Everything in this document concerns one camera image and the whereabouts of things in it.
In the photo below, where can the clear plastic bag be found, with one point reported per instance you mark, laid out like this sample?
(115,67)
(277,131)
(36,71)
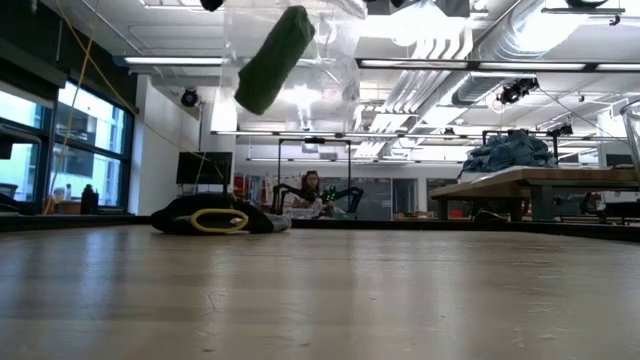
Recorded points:
(340,60)

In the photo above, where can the green bandage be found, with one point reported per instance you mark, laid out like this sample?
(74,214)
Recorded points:
(270,65)

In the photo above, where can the clear plastic container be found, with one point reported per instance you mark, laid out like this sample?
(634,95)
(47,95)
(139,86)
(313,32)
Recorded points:
(634,135)

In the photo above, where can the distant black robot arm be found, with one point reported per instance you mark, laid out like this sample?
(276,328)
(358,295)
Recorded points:
(347,192)
(282,192)

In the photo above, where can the black monitor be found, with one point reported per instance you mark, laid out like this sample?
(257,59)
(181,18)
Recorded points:
(200,167)

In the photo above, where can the blue cloth pile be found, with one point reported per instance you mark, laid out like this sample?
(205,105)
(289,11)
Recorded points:
(510,150)

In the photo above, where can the person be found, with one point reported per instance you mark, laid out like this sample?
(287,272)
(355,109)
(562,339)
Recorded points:
(311,185)

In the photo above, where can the black glove with yellow cuff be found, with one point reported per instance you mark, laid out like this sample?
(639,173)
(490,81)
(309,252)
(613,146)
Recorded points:
(170,220)

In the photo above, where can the black bottle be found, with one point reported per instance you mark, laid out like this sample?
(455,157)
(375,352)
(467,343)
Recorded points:
(89,200)

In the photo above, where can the wooden workbench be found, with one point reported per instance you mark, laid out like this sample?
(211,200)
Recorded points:
(550,176)

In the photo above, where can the white appliance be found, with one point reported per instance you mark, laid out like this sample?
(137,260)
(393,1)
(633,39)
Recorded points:
(620,148)

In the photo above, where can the black dome ceiling camera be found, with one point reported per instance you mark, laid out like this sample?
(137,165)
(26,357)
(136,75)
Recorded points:
(189,98)

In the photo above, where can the black ceiling camera rig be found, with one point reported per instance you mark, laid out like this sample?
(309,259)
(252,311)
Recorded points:
(517,90)

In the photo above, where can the black camera stand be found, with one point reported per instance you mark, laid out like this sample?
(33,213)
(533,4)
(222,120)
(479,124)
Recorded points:
(560,130)

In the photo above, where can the black aluminium table frame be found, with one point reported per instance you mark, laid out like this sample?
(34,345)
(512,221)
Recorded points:
(75,220)

